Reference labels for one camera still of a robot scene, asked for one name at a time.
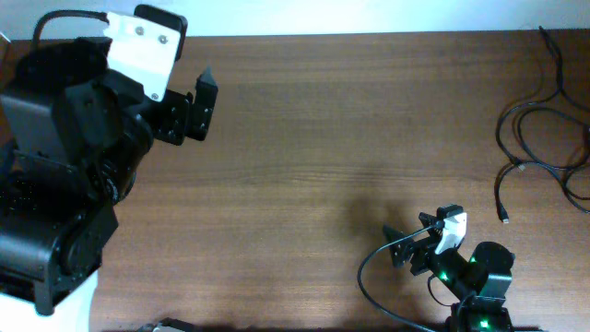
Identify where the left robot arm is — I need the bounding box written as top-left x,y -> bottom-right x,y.
1,39 -> 218,331

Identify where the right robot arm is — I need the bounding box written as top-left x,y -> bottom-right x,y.
383,205 -> 515,332

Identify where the right camera black cable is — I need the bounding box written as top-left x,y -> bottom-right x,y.
356,219 -> 446,332

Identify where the camera black cable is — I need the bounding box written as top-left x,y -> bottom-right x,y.
356,219 -> 446,332
29,9 -> 112,52

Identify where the left camera black cable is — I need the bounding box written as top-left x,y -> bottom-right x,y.
29,9 -> 112,52

